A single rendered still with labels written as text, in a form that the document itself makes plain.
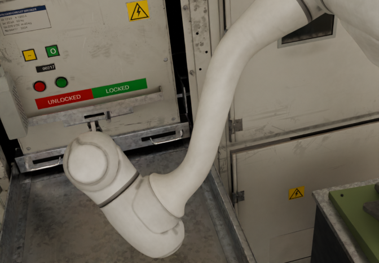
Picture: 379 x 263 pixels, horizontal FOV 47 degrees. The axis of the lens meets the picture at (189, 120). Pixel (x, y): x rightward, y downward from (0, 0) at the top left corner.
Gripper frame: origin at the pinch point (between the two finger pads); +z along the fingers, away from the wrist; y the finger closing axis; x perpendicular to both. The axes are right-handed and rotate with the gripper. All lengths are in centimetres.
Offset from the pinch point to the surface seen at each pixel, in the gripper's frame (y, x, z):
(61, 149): 1.5, -13.4, 18.8
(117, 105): -8.4, 6.1, 9.7
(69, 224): 20.3, -12.9, 1.2
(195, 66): -15.1, 30.0, 5.4
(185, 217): 23.9, 17.8, -5.1
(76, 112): -8.9, -5.4, 9.4
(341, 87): 0, 76, 12
